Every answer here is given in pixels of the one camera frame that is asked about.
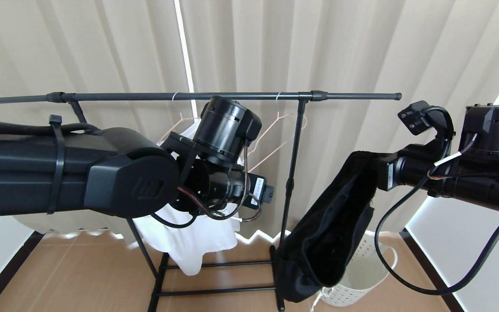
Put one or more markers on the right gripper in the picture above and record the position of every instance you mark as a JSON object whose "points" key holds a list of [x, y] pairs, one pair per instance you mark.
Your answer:
{"points": [[414, 171]]}

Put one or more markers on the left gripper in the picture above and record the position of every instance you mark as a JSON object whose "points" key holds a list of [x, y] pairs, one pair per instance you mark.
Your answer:
{"points": [[228, 186]]}

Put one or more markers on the white printed T-shirt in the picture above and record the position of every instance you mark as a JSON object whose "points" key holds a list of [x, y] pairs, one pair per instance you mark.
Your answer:
{"points": [[197, 242]]}

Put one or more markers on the black garment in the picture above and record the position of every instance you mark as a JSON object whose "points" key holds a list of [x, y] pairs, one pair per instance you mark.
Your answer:
{"points": [[327, 234]]}

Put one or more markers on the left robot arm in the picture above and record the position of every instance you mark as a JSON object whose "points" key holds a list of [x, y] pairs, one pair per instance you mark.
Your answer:
{"points": [[37, 173]]}

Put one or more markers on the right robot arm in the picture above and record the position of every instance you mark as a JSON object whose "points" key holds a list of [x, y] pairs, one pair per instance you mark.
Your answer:
{"points": [[487, 182]]}

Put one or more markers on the pink clothes hanger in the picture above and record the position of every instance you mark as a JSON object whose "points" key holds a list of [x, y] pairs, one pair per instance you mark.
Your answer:
{"points": [[271, 154], [170, 131]]}

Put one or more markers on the black clothes rack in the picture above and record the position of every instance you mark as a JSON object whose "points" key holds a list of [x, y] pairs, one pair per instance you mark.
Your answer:
{"points": [[340, 95]]}

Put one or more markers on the white laundry basket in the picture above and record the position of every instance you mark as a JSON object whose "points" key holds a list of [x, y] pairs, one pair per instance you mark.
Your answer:
{"points": [[362, 277]]}

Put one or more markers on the beige curtain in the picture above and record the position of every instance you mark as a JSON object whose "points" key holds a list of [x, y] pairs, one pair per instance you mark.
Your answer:
{"points": [[340, 47]]}

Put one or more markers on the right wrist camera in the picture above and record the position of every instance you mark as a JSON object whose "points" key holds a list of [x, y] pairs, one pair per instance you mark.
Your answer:
{"points": [[418, 117]]}

